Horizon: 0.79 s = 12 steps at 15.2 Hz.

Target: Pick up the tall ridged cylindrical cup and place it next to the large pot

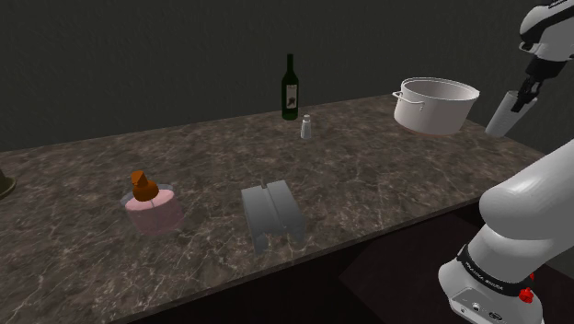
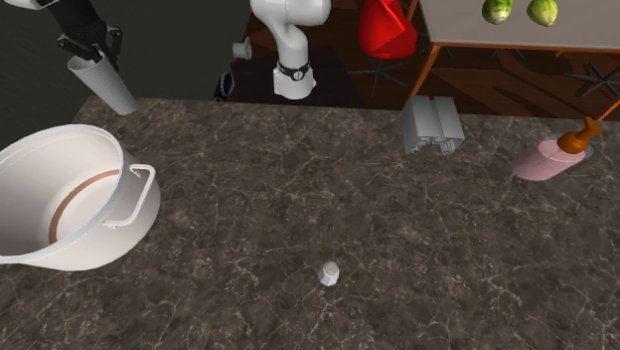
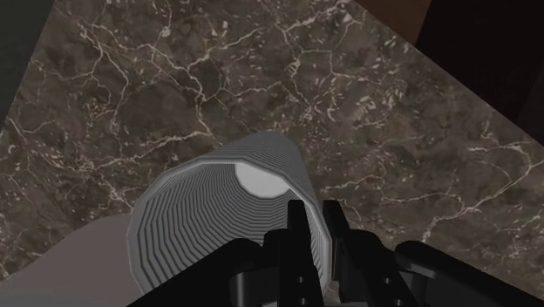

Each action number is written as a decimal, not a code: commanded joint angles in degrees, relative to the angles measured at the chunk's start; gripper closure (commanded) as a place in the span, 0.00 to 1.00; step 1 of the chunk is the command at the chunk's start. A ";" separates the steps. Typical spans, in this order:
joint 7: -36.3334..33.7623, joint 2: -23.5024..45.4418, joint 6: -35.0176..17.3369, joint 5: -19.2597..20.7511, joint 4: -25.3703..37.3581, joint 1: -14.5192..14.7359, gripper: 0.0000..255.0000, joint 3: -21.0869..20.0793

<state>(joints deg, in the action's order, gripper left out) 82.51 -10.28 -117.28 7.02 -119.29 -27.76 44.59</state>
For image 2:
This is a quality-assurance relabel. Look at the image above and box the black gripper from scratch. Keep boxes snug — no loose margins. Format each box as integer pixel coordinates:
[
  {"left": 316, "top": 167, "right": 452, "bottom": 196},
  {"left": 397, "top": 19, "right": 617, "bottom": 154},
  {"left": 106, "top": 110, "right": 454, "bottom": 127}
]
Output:
[{"left": 45, "top": 0, "right": 124, "bottom": 72}]

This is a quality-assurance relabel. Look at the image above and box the white ribbed cup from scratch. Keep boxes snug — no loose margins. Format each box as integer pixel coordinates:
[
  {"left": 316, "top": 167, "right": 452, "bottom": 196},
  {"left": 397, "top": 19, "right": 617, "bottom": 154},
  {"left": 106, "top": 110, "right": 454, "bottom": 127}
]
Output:
[{"left": 67, "top": 50, "right": 140, "bottom": 117}]

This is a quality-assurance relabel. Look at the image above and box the large white pot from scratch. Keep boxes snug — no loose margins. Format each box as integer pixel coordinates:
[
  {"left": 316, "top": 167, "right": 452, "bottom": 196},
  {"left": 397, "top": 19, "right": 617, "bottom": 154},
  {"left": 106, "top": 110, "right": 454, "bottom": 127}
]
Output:
[{"left": 0, "top": 123, "right": 163, "bottom": 272}]

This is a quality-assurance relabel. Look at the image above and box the dark robot stand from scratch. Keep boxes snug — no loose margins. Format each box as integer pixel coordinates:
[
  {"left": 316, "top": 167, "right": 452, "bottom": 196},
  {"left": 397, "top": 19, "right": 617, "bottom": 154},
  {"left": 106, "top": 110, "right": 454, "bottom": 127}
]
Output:
[{"left": 225, "top": 44, "right": 366, "bottom": 109}]

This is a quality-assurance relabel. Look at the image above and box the red chair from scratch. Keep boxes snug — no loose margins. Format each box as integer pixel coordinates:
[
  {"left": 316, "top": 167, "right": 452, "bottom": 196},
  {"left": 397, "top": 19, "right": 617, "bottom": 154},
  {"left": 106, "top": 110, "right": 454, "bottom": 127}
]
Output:
[{"left": 346, "top": 0, "right": 419, "bottom": 99}]

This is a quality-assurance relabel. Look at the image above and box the small white faceted shaker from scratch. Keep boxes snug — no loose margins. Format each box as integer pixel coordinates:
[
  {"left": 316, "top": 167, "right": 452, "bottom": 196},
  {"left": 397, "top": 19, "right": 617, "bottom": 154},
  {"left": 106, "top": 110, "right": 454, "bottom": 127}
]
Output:
[{"left": 317, "top": 261, "right": 341, "bottom": 287}]

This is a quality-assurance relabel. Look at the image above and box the white ridged box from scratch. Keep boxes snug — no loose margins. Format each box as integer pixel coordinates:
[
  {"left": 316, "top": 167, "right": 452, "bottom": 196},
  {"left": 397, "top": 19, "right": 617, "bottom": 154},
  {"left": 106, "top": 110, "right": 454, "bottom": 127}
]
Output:
[{"left": 400, "top": 94, "right": 467, "bottom": 157}]

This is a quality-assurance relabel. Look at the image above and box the grey table with wooden legs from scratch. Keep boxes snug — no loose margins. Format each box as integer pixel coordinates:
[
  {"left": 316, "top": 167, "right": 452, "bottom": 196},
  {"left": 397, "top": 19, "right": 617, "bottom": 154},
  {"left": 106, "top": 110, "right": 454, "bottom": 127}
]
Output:
[{"left": 400, "top": 0, "right": 620, "bottom": 123}]

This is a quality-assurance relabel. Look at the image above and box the pink bottle with orange pump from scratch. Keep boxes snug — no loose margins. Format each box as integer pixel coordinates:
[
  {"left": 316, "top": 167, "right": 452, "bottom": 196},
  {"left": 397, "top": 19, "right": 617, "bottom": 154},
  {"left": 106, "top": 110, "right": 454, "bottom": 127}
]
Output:
[{"left": 510, "top": 115, "right": 605, "bottom": 183}]

